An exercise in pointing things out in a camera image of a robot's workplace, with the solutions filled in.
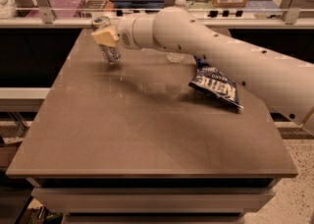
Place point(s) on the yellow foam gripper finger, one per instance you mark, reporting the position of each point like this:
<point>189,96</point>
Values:
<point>106,36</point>

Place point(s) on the silver redbull can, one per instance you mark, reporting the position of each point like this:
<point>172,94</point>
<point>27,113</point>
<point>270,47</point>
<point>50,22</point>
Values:
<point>110,54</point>

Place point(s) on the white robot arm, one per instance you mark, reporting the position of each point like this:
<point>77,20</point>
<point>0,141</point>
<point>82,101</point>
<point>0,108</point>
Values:
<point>284,83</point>

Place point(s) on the purple plastic crate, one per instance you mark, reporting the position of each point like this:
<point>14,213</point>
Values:
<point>67,8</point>

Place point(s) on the clear plastic water bottle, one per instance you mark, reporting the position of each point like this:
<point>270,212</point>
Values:
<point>176,58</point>

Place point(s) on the blue kettle chips bag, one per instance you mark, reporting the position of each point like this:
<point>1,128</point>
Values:
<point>211,81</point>

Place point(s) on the left metal railing bracket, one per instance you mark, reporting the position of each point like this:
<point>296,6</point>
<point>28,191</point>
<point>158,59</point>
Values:
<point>44,11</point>

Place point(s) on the right metal railing bracket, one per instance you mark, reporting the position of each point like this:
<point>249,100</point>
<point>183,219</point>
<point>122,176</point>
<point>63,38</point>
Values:
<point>291,10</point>

